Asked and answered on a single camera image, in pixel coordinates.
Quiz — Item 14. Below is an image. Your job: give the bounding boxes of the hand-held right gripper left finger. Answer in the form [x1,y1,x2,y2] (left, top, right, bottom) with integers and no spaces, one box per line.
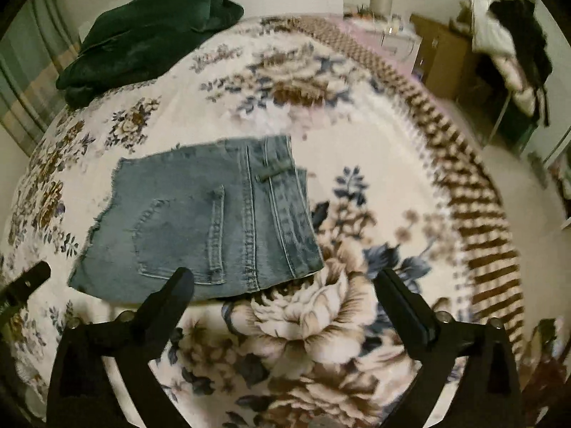
[46,267,196,428]

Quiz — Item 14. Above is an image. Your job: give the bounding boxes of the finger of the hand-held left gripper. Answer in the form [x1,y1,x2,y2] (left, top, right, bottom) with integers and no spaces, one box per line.
[0,261,51,317]

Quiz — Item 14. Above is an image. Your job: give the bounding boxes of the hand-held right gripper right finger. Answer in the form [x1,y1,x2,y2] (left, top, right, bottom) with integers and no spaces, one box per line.
[374,269,524,428]

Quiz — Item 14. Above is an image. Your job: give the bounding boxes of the blue denim pants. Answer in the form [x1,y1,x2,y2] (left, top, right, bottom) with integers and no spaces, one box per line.
[68,135,325,300]

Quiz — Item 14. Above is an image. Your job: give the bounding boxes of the floral printed blanket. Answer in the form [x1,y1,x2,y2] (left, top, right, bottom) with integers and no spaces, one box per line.
[0,15,525,428]

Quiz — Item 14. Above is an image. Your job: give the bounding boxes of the striped curtain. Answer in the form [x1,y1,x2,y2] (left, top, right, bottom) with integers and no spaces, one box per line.
[0,0,83,157]

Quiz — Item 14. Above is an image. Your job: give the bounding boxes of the brown wooden dresser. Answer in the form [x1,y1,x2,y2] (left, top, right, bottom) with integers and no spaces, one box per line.
[409,13,480,101]

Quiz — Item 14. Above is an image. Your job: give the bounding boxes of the dark green velvet cloth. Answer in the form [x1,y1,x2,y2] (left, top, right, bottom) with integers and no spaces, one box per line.
[56,0,245,108]

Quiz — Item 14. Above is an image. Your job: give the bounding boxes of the white bedside cabinet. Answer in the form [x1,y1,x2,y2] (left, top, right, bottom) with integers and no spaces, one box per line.
[343,9,424,76]

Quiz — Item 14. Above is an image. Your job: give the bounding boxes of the chair with piled clothes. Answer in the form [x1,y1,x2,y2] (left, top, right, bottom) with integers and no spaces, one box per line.
[466,0,554,152]

